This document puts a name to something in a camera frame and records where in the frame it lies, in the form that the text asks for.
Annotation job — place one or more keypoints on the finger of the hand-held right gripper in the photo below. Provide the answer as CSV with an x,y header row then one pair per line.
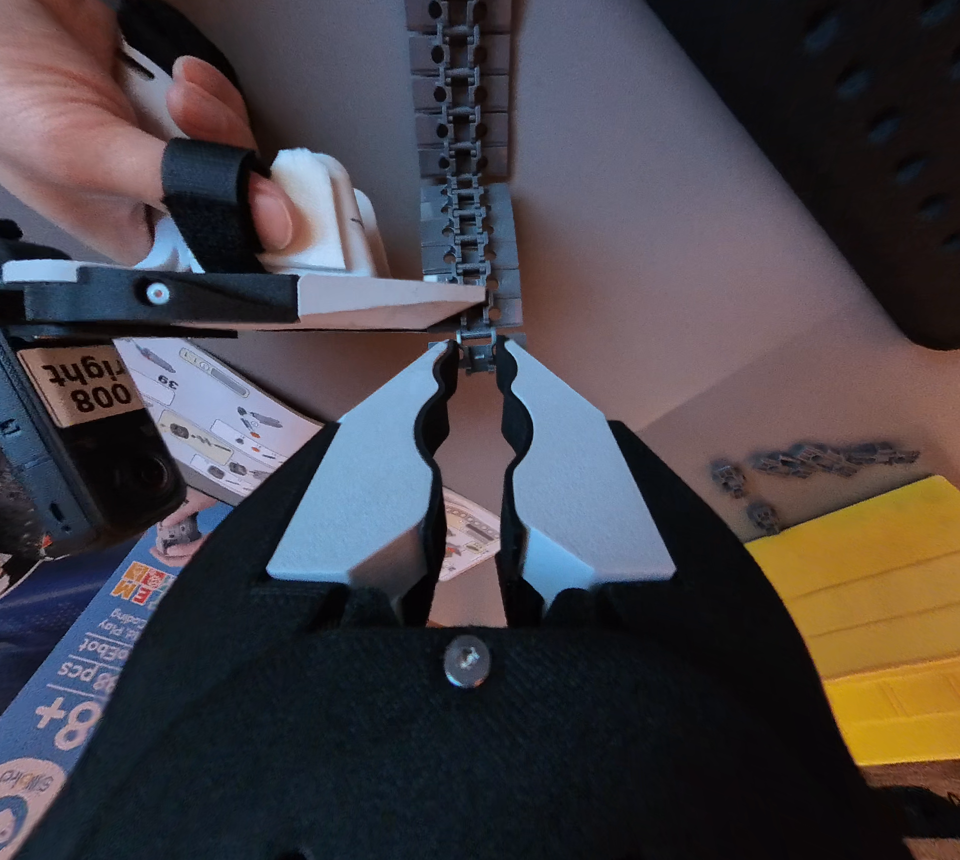
x,y
375,301

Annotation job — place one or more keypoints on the person's right hand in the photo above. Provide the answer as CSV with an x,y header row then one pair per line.
x,y
67,110

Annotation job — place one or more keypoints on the scattered loose track links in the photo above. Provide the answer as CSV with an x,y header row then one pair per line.
x,y
810,459

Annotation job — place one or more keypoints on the grey desk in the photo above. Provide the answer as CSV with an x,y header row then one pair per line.
x,y
637,238

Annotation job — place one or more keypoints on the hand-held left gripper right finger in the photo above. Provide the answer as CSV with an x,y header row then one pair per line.
x,y
592,500

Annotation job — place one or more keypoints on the white instruction booklet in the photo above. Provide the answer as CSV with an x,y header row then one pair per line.
x,y
225,418

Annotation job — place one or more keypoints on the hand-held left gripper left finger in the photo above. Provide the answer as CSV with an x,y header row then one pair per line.
x,y
352,500

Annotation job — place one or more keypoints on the blue robot kit box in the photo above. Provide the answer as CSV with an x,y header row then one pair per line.
x,y
75,650

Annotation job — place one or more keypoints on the yellow plastic bin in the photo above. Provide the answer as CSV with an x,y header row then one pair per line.
x,y
862,575

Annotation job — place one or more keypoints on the black perforated chair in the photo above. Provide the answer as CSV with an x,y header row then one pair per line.
x,y
825,88

